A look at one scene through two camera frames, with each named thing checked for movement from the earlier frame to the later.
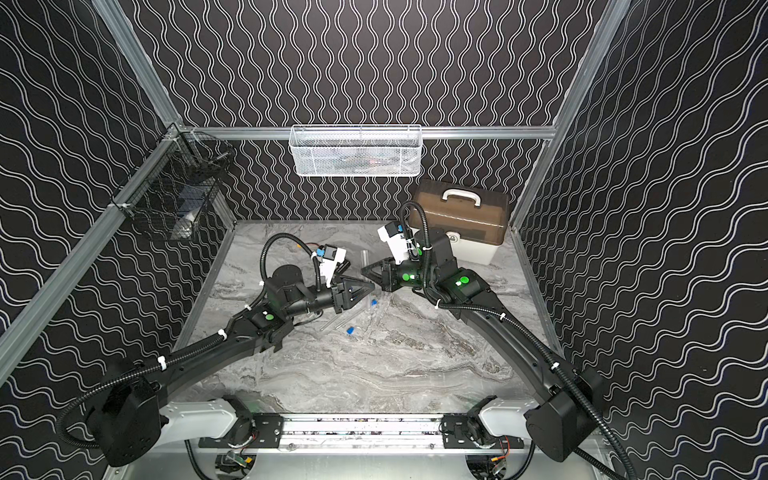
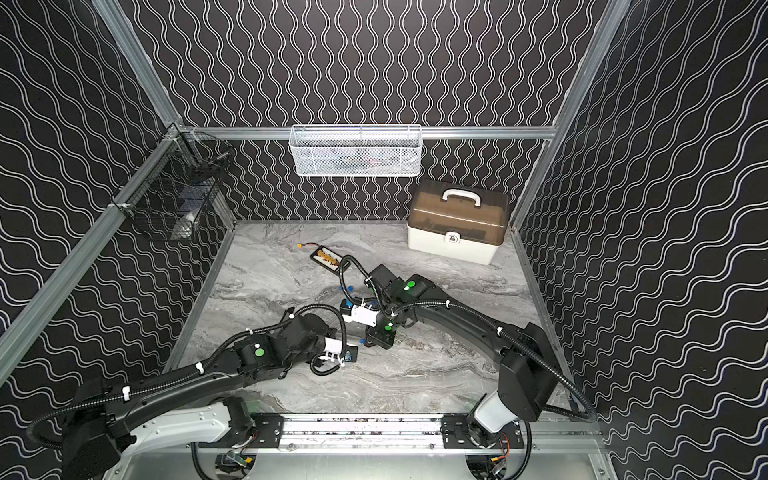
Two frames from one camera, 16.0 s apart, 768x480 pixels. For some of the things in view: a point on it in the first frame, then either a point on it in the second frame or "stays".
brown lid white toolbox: x=475 y=218 stays
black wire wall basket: x=170 y=194 stays
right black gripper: x=388 y=275 -> x=384 y=340
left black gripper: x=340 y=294 -> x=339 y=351
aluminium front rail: x=364 y=435 stays
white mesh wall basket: x=361 y=150 stays
